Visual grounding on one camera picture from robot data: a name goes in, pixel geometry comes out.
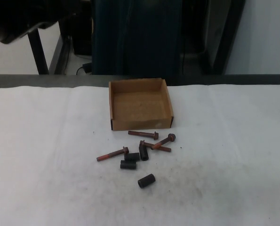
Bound open cardboard box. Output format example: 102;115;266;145
108;78;174;131

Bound rust-brown flanged bolt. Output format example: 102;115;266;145
139;140;172;153
151;133;177;150
96;146;129;162
128;130;159;140

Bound black cylindrical sleeve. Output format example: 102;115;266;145
137;173;156;188
124;152;141;162
138;145;149;161
120;160;137;170

